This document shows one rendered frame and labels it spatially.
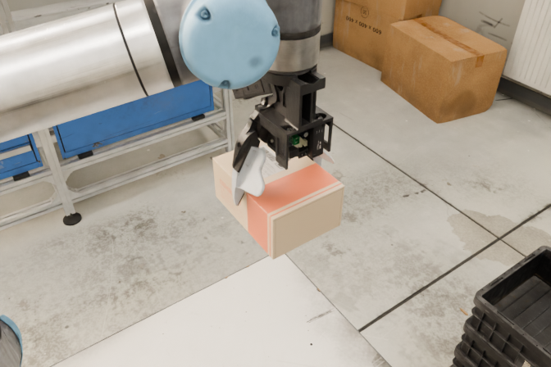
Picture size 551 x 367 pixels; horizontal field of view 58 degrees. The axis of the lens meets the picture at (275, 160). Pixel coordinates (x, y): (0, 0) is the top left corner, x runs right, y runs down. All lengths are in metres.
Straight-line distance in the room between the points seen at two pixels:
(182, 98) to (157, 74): 1.93
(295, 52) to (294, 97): 0.05
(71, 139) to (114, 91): 1.83
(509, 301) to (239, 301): 0.74
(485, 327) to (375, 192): 1.23
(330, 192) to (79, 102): 0.38
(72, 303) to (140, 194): 0.65
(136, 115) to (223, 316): 1.37
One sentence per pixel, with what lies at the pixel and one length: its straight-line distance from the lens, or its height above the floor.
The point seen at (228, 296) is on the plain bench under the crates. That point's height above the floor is 0.70.
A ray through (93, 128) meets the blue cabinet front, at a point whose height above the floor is 0.42.
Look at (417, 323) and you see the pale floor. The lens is 1.97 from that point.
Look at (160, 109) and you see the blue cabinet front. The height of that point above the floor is 0.42.
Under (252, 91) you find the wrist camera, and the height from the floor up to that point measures 1.24.
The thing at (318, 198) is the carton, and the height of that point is 1.12.
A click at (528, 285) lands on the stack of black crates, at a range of 1.54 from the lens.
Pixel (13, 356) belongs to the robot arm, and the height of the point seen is 0.92.
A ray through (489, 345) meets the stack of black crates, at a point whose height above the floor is 0.49.
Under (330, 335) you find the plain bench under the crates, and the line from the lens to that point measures 1.04.
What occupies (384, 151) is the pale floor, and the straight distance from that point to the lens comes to 2.74.
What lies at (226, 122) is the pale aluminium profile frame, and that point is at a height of 0.24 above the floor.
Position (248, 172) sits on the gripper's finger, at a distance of 0.65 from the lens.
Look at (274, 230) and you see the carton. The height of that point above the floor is 1.10.
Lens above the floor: 1.56
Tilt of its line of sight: 37 degrees down
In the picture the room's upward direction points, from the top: straight up
